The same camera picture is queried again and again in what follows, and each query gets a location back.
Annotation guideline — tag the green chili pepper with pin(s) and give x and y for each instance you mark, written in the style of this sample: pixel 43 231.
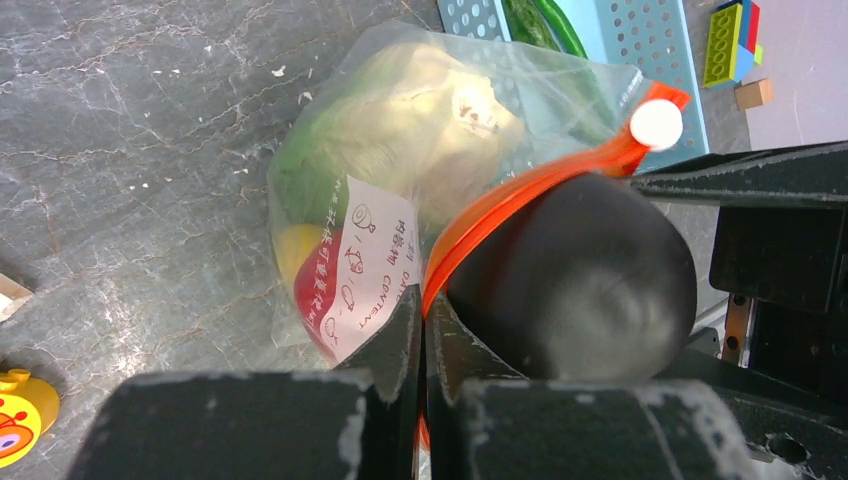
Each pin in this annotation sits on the green chili pepper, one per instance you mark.
pixel 561 27

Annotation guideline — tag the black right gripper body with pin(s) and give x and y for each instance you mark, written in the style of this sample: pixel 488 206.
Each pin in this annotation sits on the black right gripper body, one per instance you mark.
pixel 790 267

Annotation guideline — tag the yellow red toy disc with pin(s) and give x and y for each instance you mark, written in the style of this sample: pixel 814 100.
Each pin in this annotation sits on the yellow red toy disc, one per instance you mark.
pixel 29 407

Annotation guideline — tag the yellow bell pepper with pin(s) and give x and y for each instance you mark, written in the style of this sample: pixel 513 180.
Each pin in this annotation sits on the yellow bell pepper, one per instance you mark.
pixel 292 246

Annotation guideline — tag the green blue white block stack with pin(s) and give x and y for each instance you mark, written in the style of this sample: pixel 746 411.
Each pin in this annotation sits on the green blue white block stack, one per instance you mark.
pixel 13 297

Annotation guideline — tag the light blue plastic basket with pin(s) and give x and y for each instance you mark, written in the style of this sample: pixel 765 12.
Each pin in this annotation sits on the light blue plastic basket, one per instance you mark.
pixel 653 36

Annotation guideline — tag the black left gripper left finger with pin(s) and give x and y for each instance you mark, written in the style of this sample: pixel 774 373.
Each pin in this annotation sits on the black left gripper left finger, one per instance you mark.
pixel 358 420

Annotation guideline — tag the clear zip top bag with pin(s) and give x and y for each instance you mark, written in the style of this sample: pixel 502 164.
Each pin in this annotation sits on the clear zip top bag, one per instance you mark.
pixel 579 116

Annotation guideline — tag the green cucumber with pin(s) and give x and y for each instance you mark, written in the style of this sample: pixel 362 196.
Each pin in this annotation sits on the green cucumber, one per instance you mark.
pixel 527 25

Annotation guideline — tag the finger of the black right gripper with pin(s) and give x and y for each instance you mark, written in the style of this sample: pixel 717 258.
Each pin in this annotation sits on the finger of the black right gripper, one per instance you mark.
pixel 809 176

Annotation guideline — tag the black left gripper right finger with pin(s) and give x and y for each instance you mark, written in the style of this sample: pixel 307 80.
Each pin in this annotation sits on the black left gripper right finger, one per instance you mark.
pixel 487 421

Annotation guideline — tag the red apple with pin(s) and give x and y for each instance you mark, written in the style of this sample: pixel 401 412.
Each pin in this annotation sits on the red apple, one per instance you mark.
pixel 314 287

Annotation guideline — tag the purple eggplant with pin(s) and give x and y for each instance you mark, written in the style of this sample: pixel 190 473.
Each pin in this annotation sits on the purple eggplant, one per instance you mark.
pixel 588 283

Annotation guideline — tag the green white cabbage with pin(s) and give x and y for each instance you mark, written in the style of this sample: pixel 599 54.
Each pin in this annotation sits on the green white cabbage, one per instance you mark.
pixel 411 120

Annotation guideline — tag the colourful block stack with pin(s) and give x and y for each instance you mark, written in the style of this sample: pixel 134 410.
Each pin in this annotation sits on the colourful block stack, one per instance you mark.
pixel 732 44

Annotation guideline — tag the tan wooden cube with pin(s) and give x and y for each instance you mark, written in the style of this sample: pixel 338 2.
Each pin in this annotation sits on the tan wooden cube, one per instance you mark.
pixel 754 94

